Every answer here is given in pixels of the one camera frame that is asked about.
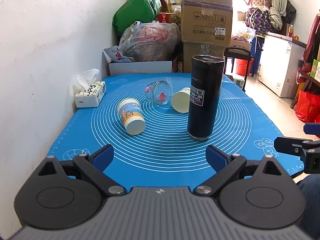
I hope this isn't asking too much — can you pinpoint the black steel thermos tumbler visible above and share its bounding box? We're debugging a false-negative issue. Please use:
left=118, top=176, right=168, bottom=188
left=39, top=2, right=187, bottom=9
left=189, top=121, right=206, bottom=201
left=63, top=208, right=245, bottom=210
left=187, top=55, right=225, bottom=141

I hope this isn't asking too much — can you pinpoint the printed blue orange paper cup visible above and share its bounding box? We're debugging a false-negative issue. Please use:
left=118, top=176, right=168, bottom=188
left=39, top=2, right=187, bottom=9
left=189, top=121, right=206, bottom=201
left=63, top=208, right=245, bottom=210
left=117, top=98, right=146, bottom=135

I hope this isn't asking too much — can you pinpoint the plain white paper cup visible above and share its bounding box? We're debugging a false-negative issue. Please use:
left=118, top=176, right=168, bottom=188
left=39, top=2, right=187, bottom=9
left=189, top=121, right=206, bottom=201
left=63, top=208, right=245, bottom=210
left=171, top=87, right=190, bottom=113

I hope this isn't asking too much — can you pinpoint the red shopping bag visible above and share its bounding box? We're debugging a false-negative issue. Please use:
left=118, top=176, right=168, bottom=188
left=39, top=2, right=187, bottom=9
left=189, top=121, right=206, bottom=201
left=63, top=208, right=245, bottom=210
left=295, top=90, right=320, bottom=123

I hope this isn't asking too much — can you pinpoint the blue silicone baking mat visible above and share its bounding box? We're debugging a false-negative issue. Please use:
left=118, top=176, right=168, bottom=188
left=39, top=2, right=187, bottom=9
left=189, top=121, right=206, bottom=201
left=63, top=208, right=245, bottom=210
left=49, top=73, right=303, bottom=189

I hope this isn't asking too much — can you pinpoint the white tissue pack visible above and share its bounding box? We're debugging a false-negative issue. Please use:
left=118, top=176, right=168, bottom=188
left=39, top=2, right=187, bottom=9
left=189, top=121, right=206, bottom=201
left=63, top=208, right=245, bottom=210
left=74, top=68, right=106, bottom=108

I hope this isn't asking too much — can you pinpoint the white chest freezer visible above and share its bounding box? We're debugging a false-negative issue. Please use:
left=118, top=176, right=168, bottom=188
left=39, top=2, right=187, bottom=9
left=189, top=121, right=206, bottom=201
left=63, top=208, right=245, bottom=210
left=258, top=32, right=306, bottom=99

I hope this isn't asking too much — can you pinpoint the red bucket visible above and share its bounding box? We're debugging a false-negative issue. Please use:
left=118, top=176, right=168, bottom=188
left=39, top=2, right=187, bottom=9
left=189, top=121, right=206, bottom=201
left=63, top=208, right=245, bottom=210
left=235, top=59, right=254, bottom=76

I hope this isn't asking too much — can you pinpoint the clear glass jar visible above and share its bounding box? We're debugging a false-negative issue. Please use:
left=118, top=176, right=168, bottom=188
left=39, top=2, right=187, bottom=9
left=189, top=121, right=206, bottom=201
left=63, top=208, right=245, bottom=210
left=144, top=80, right=171, bottom=106

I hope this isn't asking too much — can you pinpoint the white open cardboard box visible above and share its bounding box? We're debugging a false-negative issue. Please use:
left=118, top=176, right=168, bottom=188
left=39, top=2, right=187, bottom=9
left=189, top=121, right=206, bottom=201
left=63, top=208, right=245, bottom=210
left=103, top=46, right=178, bottom=76

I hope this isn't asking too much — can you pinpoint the floral patterned bag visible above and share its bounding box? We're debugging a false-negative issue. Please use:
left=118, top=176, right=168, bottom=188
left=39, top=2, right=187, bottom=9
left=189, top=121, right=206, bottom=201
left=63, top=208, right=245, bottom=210
left=245, top=8, right=273, bottom=35

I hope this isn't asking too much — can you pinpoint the lower brown cardboard box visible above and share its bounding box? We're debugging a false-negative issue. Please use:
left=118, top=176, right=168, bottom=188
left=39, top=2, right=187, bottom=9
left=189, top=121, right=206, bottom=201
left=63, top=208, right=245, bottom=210
left=183, top=43, right=225, bottom=73

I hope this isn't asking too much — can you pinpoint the brown cardboard box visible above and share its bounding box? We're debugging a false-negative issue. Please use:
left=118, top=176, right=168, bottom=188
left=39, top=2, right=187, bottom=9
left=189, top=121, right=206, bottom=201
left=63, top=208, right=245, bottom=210
left=183, top=43, right=225, bottom=73
left=181, top=0, right=233, bottom=47

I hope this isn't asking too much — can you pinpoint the clear plastic bag of items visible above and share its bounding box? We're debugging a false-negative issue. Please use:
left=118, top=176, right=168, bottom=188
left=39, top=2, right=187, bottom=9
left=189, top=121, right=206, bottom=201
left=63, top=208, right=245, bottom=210
left=119, top=21, right=181, bottom=62

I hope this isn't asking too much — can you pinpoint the upper brown cardboard box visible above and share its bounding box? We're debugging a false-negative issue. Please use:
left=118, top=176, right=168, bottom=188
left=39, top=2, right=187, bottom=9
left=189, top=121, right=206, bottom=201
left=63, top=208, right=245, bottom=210
left=181, top=0, right=233, bottom=47

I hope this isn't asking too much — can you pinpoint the red gift box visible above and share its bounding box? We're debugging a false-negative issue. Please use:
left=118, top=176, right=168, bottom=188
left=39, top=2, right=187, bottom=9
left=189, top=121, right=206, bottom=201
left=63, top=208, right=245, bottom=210
left=157, top=12, right=178, bottom=23

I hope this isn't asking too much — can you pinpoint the green bag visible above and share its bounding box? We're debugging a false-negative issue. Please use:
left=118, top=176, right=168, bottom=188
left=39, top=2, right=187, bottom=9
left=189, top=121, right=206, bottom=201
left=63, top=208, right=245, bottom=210
left=112, top=0, right=161, bottom=37

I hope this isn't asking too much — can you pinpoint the black metal stool frame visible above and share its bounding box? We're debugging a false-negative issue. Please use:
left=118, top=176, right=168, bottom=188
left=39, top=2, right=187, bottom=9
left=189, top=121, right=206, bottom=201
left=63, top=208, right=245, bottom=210
left=223, top=47, right=253, bottom=92

